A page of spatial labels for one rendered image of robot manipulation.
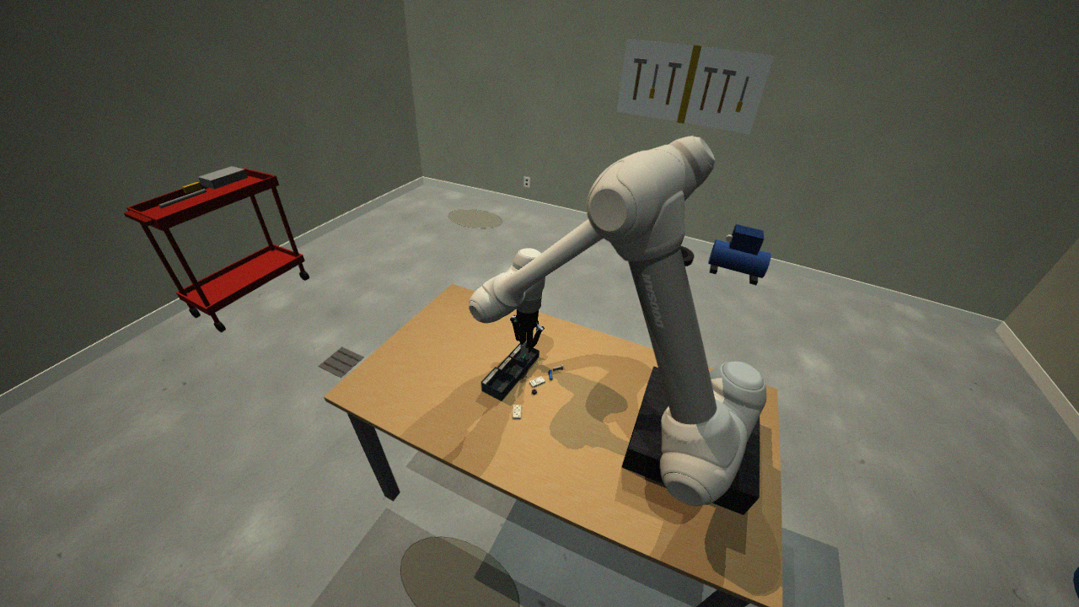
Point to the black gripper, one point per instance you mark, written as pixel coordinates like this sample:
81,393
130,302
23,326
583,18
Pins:
523,326

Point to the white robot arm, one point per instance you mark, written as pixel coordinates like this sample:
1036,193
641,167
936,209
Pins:
641,198

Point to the grey three-compartment labelled bin rack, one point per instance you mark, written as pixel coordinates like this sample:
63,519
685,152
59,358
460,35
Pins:
507,372

